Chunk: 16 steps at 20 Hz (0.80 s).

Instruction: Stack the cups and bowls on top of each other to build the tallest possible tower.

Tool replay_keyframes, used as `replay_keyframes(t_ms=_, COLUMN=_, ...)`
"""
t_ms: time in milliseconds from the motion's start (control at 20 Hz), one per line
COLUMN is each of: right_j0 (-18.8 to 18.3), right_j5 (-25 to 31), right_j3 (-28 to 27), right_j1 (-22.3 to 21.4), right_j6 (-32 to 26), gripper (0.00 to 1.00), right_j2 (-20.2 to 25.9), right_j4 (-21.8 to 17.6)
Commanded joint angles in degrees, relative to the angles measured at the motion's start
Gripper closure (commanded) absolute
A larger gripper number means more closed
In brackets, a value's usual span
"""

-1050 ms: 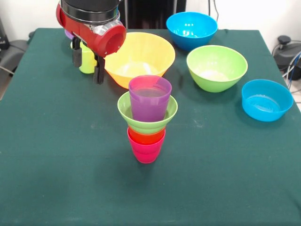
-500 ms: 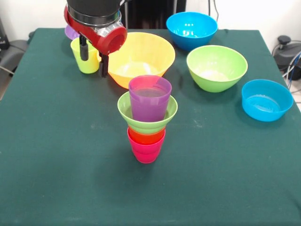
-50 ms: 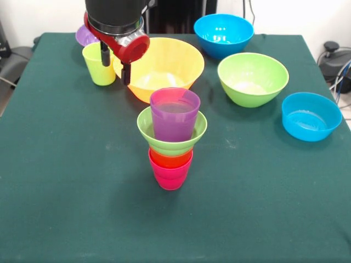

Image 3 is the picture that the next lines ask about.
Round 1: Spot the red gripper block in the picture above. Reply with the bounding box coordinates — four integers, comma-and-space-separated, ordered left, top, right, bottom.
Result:
83, 12, 151, 86

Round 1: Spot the green cup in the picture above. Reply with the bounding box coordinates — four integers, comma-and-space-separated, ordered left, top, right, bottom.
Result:
82, 42, 117, 87

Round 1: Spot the large orange bowl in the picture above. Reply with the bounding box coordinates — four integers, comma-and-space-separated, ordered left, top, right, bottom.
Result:
112, 37, 206, 105

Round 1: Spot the purple cup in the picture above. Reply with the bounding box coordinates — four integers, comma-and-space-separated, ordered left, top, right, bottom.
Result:
149, 87, 201, 142

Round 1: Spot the small ribbed green bowl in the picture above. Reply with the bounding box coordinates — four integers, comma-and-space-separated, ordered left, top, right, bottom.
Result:
136, 105, 208, 157

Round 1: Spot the orange-red cup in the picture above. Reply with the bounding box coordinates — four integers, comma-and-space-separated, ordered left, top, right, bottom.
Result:
149, 147, 194, 169

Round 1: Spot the pink cup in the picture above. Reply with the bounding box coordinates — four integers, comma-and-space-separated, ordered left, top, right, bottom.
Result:
148, 149, 194, 191

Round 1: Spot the purple bowl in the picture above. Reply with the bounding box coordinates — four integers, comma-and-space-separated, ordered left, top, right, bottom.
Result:
75, 24, 101, 48

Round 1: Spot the deep blue bowl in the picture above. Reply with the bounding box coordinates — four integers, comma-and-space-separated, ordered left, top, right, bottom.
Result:
193, 13, 255, 60

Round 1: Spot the large green bowl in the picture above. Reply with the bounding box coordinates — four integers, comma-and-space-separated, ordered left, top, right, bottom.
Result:
217, 52, 290, 108

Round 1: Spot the dark green tablecloth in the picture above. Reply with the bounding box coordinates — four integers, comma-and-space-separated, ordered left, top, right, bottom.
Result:
0, 32, 351, 263

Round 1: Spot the shallow blue bowl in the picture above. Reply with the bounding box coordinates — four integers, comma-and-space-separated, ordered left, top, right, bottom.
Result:
281, 92, 343, 142

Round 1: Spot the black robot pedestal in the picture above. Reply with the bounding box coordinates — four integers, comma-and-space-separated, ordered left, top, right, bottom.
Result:
144, 0, 217, 34

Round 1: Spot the tangle of cables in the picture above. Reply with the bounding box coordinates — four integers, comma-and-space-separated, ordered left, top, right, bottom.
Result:
329, 61, 351, 107

